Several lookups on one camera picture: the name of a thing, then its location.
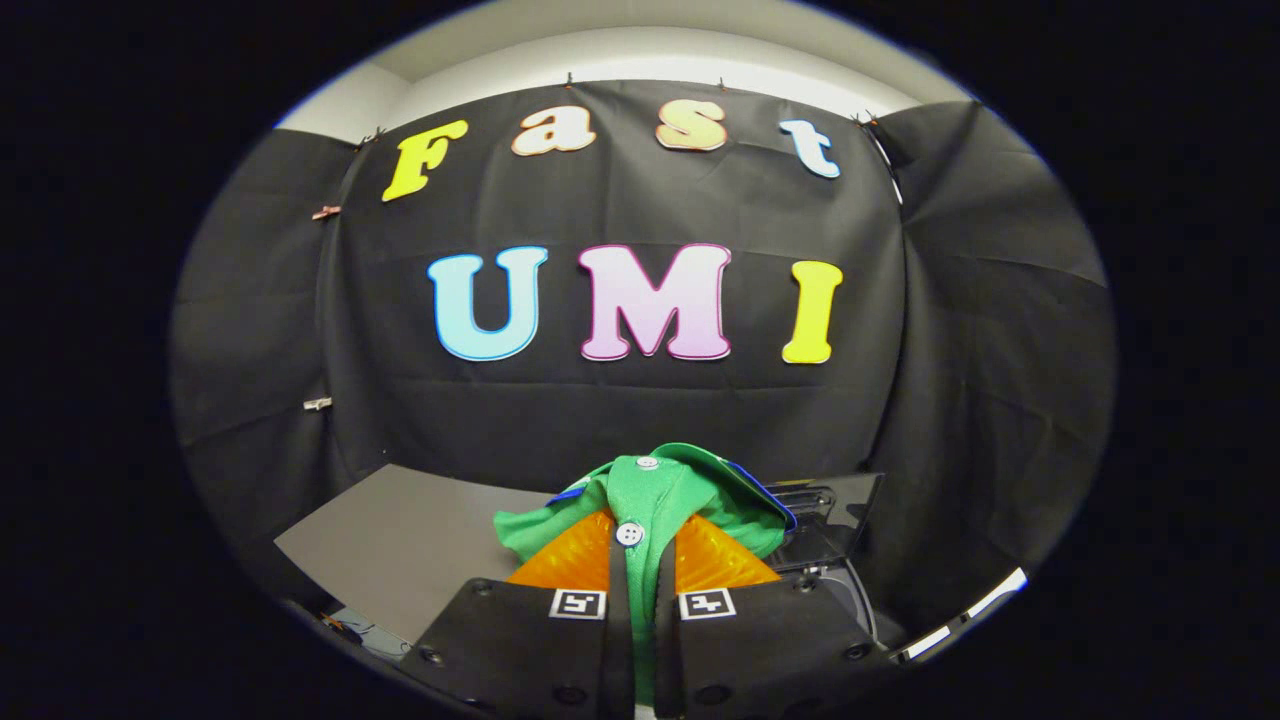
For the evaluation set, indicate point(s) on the copper-coloured clip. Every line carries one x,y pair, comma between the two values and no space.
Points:
326,212

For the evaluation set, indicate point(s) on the green polo shirt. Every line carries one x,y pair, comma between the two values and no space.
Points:
650,490

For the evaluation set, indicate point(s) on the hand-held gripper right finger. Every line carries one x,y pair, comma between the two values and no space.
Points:
668,660

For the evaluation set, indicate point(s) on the row of small black clips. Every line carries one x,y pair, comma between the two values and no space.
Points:
866,119

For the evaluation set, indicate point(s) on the black backdrop cloth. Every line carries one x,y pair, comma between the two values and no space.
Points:
600,410

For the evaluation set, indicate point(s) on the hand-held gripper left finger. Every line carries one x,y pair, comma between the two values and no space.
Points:
618,660

